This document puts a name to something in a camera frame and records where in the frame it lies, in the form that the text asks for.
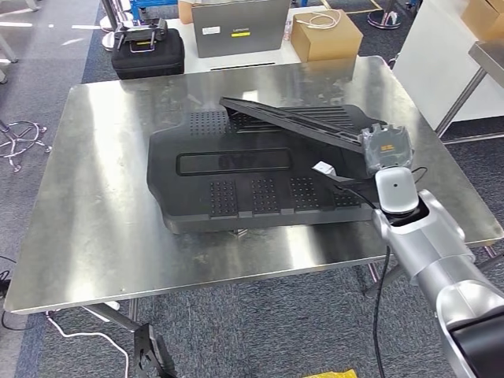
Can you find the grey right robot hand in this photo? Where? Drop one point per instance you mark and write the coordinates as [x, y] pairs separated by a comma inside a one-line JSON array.
[[388, 148]]

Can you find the long black plastic panel part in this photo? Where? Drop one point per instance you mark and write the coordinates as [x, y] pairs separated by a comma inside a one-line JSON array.
[[295, 122]]

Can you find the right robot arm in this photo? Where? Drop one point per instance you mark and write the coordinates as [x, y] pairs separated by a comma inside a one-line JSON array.
[[433, 250]]

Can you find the steel workbench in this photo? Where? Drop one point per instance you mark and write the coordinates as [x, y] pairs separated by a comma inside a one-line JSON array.
[[98, 182]]

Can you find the white panel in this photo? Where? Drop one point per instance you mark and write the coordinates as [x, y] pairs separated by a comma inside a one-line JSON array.
[[433, 62]]

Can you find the cardboard box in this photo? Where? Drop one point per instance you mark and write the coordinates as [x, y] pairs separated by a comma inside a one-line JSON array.
[[484, 18], [327, 44]]

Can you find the black engine cover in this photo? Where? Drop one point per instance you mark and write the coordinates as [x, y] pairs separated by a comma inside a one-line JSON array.
[[256, 208]]

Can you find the grey laptop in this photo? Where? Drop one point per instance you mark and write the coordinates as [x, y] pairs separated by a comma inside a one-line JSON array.
[[256, 21]]

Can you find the yellow floor tape rectangle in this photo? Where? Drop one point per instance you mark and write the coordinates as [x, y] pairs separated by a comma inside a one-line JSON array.
[[330, 374]]

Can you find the black carrying case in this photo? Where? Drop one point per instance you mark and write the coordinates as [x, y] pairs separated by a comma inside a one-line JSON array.
[[149, 62]]

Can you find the black remote controller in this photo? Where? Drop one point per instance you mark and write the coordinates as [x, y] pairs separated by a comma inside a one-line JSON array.
[[142, 34]]

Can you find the chrome stanchion base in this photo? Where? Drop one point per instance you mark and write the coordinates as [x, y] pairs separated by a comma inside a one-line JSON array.
[[108, 39]]

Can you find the black stool with chrome base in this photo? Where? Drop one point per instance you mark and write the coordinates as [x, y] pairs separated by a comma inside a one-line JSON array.
[[17, 140]]

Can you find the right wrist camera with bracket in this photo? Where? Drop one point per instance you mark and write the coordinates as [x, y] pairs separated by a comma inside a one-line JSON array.
[[324, 168]]

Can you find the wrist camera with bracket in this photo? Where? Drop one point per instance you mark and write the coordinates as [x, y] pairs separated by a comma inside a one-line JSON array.
[[149, 349], [324, 168]]

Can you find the round metal post base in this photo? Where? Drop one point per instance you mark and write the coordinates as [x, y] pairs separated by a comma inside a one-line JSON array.
[[384, 21]]

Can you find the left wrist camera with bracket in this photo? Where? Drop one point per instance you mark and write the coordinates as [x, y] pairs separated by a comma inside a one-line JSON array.
[[149, 349]]

